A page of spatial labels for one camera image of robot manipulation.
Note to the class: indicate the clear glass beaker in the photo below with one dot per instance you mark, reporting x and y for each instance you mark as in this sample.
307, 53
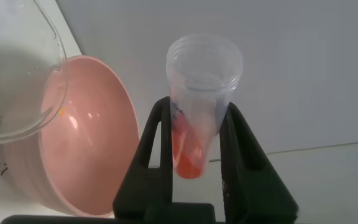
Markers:
14, 77

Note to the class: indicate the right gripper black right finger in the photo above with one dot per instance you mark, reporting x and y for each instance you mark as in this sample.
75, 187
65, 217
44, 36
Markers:
244, 186

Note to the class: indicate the pink plastic bowl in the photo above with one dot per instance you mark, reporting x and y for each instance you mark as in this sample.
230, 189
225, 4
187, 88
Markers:
98, 149

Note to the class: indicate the test tube with red pigment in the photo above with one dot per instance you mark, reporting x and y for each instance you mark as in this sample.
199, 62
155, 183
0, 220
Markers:
202, 93

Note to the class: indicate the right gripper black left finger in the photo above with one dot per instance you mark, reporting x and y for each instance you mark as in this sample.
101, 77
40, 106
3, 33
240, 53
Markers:
165, 174

